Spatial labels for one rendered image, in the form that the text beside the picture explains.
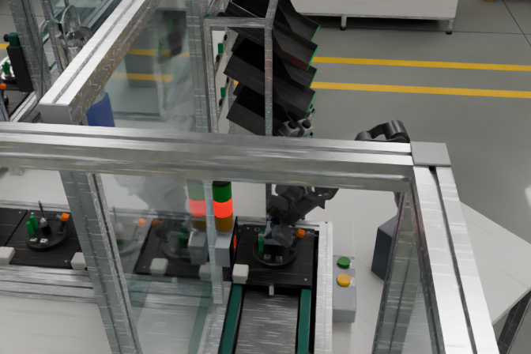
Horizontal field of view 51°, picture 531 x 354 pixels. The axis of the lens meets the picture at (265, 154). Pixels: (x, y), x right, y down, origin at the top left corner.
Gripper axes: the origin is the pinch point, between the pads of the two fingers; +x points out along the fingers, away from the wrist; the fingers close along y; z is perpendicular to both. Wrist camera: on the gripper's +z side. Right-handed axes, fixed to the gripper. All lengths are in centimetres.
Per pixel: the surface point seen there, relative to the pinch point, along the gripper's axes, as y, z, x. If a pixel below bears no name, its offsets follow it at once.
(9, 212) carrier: -10, 61, 69
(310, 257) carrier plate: 0.9, -16.1, 0.7
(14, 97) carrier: -83, 86, 91
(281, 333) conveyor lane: 25.6, -14.4, 9.2
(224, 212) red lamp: 21.2, 24.0, -11.7
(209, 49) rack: -20, 47, -23
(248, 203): -34.2, -5.3, 25.0
